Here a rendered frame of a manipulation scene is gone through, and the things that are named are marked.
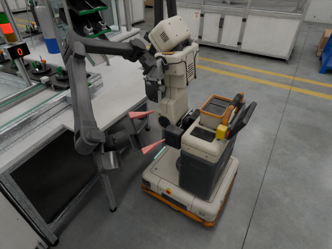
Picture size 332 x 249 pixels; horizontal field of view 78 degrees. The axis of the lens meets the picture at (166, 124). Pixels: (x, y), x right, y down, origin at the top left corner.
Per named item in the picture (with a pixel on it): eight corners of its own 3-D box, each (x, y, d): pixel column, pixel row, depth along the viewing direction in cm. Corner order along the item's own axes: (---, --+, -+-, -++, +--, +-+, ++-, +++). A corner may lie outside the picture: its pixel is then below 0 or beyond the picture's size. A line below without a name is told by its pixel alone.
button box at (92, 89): (97, 91, 148) (95, 83, 144) (75, 105, 133) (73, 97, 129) (89, 89, 150) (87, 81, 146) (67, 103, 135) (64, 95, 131)
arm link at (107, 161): (87, 128, 61) (77, 142, 66) (90, 165, 55) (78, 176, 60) (123, 133, 68) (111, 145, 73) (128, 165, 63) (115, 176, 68)
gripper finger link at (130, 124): (149, 103, 63) (122, 114, 64) (157, 125, 62) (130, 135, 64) (154, 105, 70) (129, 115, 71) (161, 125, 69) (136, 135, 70)
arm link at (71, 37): (59, 23, 77) (52, 43, 83) (75, 51, 74) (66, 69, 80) (141, 38, 112) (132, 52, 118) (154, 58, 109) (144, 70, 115)
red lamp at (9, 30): (15, 31, 120) (11, 22, 117) (7, 33, 117) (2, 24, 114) (9, 30, 122) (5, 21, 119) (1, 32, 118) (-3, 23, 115)
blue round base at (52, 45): (66, 50, 229) (62, 36, 220) (56, 54, 218) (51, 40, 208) (56, 48, 234) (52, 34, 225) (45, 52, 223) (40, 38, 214)
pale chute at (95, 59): (105, 62, 169) (107, 59, 166) (93, 66, 161) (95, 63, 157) (84, 32, 166) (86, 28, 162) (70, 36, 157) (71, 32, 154)
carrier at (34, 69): (65, 70, 164) (61, 55, 157) (40, 83, 147) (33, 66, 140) (44, 65, 172) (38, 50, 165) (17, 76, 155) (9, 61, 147)
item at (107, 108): (171, 80, 177) (171, 77, 175) (90, 141, 117) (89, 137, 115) (111, 63, 206) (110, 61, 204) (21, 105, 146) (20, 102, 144)
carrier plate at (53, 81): (90, 76, 156) (90, 73, 155) (66, 90, 139) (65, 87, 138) (66, 70, 164) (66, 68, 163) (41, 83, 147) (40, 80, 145)
